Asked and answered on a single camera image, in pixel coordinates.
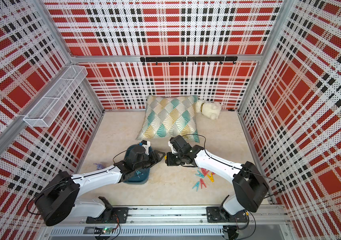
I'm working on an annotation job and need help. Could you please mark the yellow clothespin right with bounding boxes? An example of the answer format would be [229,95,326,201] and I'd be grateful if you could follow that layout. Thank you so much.
[206,173,214,183]

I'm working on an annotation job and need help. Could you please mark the patterned teal gold pillow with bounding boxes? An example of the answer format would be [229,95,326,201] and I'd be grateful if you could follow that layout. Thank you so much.
[136,95,200,143]

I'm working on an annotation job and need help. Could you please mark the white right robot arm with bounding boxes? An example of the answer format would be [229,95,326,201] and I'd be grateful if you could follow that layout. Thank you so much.
[166,136,269,216]

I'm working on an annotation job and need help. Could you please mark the purple small toy figure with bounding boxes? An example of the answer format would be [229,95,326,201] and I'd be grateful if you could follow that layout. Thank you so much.
[95,164,105,171]

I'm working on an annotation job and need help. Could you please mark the green circuit board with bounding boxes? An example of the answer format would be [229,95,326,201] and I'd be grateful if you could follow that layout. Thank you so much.
[94,227,115,235]

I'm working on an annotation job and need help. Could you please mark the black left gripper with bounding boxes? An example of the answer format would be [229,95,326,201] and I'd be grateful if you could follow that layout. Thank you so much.
[134,150,166,171]

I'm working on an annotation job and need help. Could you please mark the black wall hook rail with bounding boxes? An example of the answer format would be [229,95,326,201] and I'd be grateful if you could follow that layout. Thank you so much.
[140,56,238,64]

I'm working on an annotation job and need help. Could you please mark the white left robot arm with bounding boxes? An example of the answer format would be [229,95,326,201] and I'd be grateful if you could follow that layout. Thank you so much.
[34,145,166,227]

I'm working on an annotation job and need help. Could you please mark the white plush teddy bear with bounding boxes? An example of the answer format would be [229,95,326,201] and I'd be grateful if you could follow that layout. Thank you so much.
[195,100,221,120]

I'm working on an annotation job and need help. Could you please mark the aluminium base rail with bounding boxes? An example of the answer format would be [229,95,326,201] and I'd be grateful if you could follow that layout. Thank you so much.
[50,205,293,240]

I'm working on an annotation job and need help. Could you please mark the dark teal storage box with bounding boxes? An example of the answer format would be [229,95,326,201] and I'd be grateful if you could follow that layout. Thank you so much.
[122,144,151,185]

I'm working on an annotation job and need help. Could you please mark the red clothespin front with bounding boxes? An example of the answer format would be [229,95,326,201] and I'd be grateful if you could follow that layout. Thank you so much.
[199,179,206,189]

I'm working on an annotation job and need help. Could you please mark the teal clothespin front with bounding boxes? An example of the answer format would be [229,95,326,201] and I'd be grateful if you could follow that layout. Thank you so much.
[192,181,200,192]

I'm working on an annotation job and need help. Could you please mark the white wire mesh shelf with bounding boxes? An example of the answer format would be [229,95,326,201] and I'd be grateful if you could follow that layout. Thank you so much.
[23,65,87,128]

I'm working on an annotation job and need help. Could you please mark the teal clothespin pile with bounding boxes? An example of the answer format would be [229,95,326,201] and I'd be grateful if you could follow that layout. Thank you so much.
[195,171,204,178]

